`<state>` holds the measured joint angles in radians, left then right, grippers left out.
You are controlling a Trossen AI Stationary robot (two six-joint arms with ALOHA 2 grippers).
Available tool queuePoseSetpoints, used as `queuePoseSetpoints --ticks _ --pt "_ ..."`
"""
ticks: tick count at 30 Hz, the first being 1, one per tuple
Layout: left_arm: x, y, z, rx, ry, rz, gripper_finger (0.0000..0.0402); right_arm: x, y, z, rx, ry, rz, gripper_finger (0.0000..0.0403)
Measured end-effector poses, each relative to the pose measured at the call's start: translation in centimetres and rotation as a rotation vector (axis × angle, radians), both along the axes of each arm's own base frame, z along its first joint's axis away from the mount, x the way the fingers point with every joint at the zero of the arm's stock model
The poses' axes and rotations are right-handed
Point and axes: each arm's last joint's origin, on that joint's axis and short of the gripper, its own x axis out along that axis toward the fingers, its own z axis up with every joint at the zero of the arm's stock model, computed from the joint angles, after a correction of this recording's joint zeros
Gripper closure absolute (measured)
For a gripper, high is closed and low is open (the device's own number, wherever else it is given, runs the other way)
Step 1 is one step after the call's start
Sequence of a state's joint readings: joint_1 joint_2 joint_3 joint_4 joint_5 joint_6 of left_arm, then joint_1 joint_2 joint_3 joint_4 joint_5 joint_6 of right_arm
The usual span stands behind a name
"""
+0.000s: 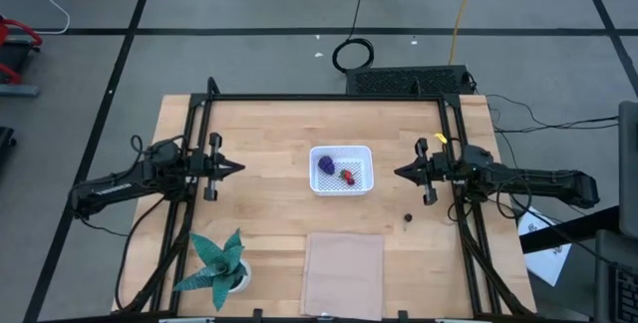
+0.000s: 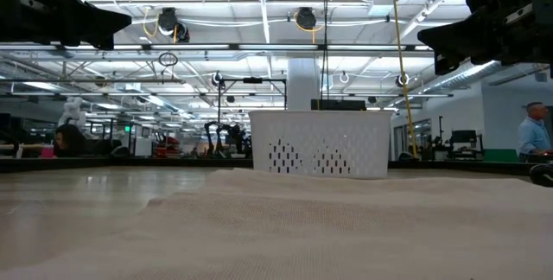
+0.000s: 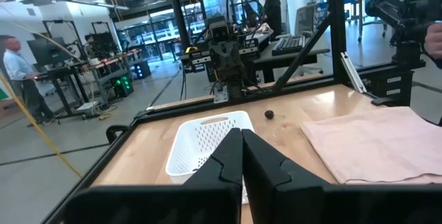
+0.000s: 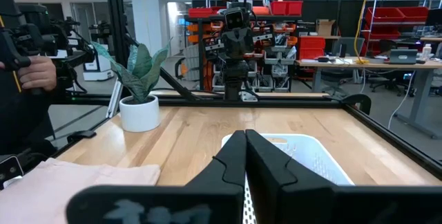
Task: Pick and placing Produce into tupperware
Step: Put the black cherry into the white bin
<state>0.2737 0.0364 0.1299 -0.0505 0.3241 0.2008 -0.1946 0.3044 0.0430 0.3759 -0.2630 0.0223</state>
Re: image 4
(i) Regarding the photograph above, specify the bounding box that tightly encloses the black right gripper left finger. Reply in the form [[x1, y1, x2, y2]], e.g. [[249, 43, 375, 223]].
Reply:
[[65, 129, 247, 224]]

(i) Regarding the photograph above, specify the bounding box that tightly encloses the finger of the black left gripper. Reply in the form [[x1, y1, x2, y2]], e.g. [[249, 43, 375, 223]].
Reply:
[[225, 31, 238, 57], [237, 30, 251, 57]]

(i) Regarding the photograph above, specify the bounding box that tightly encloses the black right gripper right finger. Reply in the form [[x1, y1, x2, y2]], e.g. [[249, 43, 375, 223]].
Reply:
[[245, 129, 442, 224]]

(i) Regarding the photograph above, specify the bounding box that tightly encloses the orange bin rack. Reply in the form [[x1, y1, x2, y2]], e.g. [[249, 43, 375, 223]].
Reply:
[[186, 18, 225, 92]]

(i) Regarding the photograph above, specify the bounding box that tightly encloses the red storage bin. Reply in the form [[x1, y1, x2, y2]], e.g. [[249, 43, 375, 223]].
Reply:
[[188, 7, 213, 19], [270, 1, 287, 16], [285, 0, 304, 17]]

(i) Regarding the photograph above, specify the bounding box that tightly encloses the white perforated plastic basket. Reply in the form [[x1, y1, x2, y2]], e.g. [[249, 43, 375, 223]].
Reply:
[[220, 132, 356, 224]]

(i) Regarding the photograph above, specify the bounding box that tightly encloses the red drawer cabinet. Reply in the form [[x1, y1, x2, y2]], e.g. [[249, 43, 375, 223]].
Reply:
[[298, 36, 326, 60]]

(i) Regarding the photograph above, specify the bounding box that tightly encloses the cardboard box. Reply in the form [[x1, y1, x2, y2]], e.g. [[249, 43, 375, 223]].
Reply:
[[316, 19, 337, 37]]

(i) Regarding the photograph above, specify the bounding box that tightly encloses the black office chair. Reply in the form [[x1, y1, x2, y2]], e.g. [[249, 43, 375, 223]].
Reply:
[[319, 68, 358, 99], [367, 39, 415, 97]]

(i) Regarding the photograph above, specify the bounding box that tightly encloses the grey laptop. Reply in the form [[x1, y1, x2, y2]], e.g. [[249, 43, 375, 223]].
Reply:
[[331, 37, 365, 58]]

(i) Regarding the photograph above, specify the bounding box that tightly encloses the green leafy plant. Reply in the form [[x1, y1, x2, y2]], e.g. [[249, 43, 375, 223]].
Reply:
[[91, 39, 173, 104]]

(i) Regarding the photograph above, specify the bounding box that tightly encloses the white plant pot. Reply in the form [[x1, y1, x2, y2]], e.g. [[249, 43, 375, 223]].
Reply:
[[119, 95, 162, 133]]

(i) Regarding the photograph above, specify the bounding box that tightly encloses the wooden top desk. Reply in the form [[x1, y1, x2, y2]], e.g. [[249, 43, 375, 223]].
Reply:
[[295, 59, 442, 139]]

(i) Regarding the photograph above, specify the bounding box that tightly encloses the metal shelf with red bins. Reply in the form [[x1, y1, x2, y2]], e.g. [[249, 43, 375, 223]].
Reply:
[[361, 0, 442, 57]]

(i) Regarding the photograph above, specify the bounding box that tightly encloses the silver aluminium bar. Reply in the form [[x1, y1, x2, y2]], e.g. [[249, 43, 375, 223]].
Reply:
[[105, 80, 124, 118]]

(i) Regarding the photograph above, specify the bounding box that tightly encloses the white machine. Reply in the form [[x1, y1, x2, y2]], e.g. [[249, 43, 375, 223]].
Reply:
[[82, 54, 115, 82]]

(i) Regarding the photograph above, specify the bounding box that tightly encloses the pink folded cloth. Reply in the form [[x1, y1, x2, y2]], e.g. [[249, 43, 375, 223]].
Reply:
[[0, 157, 162, 224]]

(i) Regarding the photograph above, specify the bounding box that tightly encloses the white bottle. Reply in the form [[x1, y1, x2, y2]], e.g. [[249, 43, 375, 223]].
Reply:
[[421, 43, 434, 62]]

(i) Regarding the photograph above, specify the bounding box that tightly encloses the person's hand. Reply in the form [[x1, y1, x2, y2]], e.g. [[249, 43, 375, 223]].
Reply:
[[0, 55, 58, 93]]

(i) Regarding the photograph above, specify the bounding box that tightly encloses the person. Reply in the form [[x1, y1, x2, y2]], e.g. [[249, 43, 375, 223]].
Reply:
[[0, 61, 56, 156]]

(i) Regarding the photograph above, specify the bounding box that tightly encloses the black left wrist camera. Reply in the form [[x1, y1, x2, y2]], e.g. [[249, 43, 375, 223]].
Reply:
[[223, 6, 247, 30]]

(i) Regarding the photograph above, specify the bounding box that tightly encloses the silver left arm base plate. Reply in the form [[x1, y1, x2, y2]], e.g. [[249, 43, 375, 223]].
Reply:
[[240, 91, 259, 102]]

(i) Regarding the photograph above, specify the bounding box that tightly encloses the black aluminium table frame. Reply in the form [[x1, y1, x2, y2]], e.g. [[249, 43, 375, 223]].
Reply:
[[48, 0, 442, 180]]

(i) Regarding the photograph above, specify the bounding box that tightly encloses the yellow cable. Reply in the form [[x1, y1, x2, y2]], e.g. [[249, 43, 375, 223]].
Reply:
[[354, 0, 371, 65]]

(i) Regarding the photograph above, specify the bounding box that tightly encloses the black frame bracket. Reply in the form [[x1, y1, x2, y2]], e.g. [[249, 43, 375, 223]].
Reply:
[[66, 129, 97, 144]]

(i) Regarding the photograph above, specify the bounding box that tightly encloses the black table camera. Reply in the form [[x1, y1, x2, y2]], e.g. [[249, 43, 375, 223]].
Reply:
[[0, 154, 25, 190]]

